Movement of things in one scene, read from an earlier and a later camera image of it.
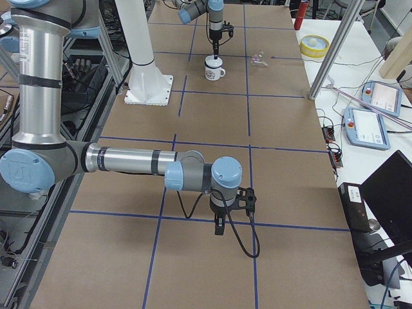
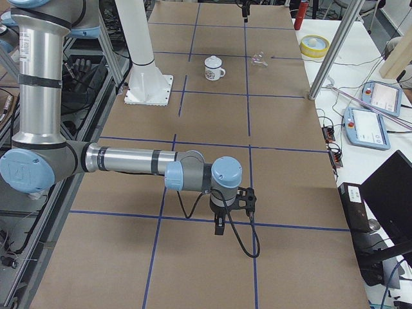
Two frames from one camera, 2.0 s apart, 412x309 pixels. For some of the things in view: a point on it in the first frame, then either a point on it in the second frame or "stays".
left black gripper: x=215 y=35 → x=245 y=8
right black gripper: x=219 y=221 stays
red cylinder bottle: x=300 y=14 stays
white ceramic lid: x=211 y=62 stays
